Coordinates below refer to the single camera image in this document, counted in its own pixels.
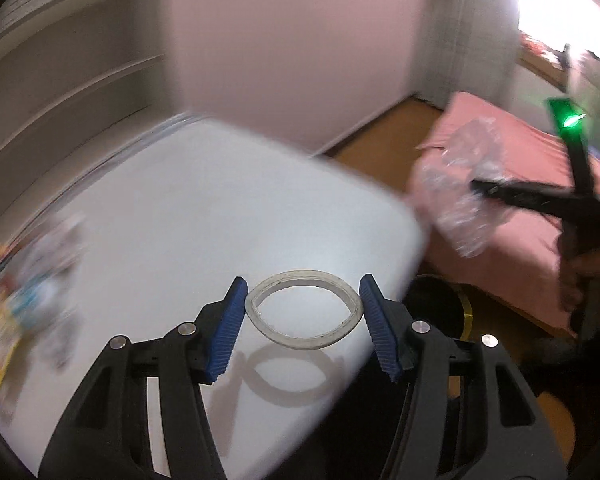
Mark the clear plastic wrap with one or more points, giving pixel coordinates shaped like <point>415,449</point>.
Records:
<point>455,180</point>

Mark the crumpled white printed wrapper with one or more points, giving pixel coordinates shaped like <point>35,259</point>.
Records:
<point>50,285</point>

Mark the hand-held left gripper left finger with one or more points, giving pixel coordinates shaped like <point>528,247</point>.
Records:
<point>226,332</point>

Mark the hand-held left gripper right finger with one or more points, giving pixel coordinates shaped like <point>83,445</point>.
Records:
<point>380,332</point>

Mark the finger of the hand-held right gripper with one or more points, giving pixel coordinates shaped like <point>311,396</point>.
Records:
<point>520,197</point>

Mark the bed with pink sheet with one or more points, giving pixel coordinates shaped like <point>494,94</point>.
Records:
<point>525,150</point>

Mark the person's right hand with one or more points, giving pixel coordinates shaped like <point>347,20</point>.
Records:
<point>577,282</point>

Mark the white shelf unit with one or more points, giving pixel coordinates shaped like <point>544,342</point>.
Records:
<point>55,75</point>

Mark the black trash bin gold rim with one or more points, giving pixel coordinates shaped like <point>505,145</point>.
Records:
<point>437,305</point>

